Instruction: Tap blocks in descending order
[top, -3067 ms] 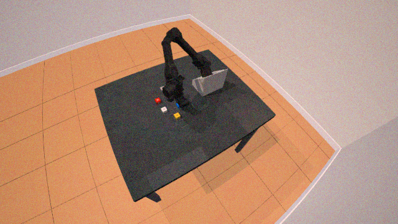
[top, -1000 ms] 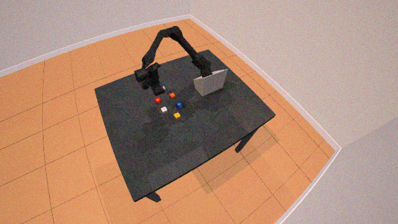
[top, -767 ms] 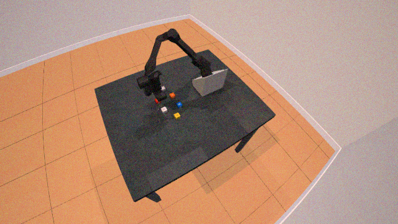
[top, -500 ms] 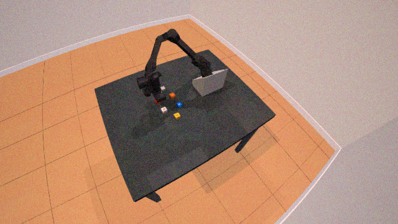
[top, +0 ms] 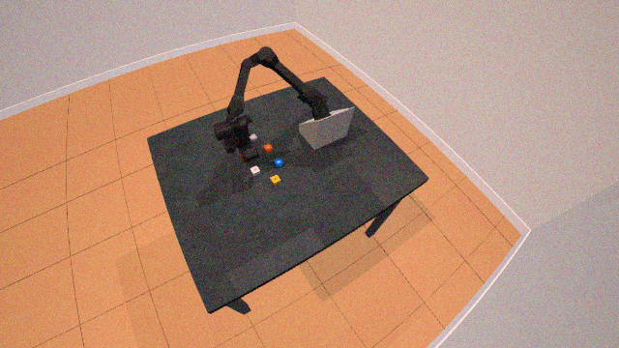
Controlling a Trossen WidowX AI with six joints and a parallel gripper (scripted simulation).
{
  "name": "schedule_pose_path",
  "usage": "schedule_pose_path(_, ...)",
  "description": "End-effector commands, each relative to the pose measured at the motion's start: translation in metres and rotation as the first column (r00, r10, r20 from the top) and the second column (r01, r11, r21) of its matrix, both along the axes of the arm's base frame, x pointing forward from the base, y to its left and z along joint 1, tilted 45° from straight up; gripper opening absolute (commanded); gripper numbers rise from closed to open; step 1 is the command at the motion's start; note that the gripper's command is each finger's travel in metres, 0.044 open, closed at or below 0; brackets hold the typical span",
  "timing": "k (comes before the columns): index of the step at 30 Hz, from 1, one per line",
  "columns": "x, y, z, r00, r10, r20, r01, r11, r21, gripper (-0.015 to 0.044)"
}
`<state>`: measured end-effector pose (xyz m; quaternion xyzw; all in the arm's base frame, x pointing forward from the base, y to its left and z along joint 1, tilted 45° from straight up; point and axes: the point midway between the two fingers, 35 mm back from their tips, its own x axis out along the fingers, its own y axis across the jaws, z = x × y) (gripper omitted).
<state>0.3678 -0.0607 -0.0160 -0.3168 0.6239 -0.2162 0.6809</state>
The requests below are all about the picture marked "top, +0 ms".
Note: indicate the yellow block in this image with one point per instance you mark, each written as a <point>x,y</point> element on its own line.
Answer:
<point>275,180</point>

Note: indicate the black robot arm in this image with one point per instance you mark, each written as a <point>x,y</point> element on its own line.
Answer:
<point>267,58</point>

